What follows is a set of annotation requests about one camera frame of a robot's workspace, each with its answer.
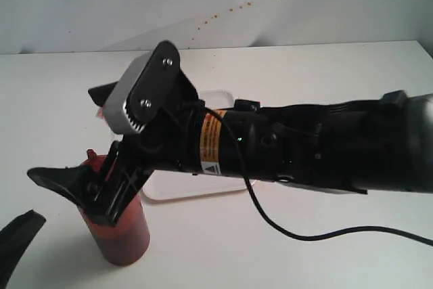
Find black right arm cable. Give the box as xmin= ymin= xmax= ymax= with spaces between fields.
xmin=182 ymin=99 xmax=433 ymax=246

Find red sauce squeeze bottle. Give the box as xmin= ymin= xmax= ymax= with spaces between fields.
xmin=78 ymin=149 xmax=150 ymax=266

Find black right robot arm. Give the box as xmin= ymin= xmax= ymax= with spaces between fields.
xmin=28 ymin=41 xmax=432 ymax=226

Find white rectangular plastic tray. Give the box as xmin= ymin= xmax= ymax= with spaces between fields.
xmin=142 ymin=110 xmax=246 ymax=202

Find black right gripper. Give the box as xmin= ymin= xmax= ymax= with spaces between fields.
xmin=27 ymin=41 xmax=203 ymax=227

